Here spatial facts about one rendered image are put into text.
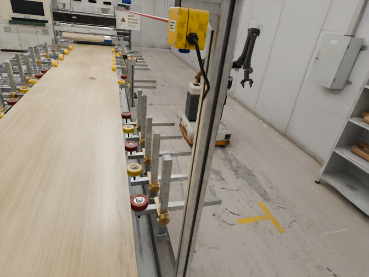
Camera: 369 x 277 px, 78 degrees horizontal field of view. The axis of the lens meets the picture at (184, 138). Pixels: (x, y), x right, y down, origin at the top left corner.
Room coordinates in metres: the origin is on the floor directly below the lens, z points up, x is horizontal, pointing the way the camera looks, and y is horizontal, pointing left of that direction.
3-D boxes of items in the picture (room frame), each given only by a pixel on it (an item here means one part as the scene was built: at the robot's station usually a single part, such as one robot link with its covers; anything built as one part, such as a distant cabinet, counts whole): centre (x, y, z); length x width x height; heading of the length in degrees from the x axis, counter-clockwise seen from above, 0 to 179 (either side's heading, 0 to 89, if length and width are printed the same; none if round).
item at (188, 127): (3.19, -0.28, 0.16); 0.67 x 0.64 x 0.25; 18
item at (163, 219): (0.78, 0.07, 0.84); 0.14 x 0.06 x 0.05; 19
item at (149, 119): (1.23, 0.22, 0.88); 0.04 x 0.04 x 0.48; 19
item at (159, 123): (1.77, 0.31, 0.80); 0.43 x 0.03 x 0.04; 109
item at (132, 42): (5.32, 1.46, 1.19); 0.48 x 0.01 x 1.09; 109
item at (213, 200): (0.83, -0.02, 0.84); 0.43 x 0.03 x 0.04; 109
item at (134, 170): (1.00, 0.25, 0.85); 0.08 x 0.08 x 0.11
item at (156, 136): (1.00, 0.14, 0.91); 0.04 x 0.04 x 0.48; 19
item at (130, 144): (1.24, 0.33, 0.85); 0.08 x 0.08 x 0.11
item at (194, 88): (3.28, -0.25, 0.59); 0.55 x 0.34 x 0.83; 108
